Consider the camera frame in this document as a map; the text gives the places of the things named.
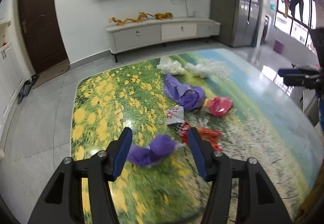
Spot brown doormat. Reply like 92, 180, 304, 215
32, 61, 70, 89

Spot long white plastic bag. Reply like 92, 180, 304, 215
185, 60, 229, 79

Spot grey double-door refrigerator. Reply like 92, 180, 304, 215
210, 0, 264, 48

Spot silver red snack wrapper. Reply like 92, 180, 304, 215
165, 106, 185, 126

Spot grey slipper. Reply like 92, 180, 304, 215
17, 90, 29, 105
21, 81, 34, 95

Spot pink red packet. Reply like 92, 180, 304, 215
202, 96, 234, 118

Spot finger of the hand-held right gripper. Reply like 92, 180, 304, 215
278, 67, 321, 78
283, 74, 322, 89

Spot small white plastic bag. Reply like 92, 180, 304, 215
156, 57, 186, 75

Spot golden dragon head figurine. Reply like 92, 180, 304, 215
126, 11, 154, 23

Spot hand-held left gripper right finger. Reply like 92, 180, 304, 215
188, 127, 291, 224

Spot purple stool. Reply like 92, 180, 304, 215
274, 39, 285, 53

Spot dark brown entrance door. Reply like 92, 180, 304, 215
17, 0, 70, 75

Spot red snack packet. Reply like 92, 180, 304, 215
177, 122, 224, 151

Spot hanging dark clothes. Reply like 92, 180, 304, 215
290, 0, 311, 27

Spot golden tiger figurine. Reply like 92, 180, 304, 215
155, 12, 174, 20

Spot large purple plastic bag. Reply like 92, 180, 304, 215
163, 74, 206, 112

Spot grey white television stand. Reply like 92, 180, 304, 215
105, 17, 221, 63

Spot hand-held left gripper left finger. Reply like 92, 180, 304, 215
28, 127, 133, 224

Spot white hallway cabinet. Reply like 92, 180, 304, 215
0, 19, 29, 124

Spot washing machine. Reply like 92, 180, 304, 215
261, 16, 272, 44

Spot television cables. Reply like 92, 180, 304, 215
168, 0, 193, 17

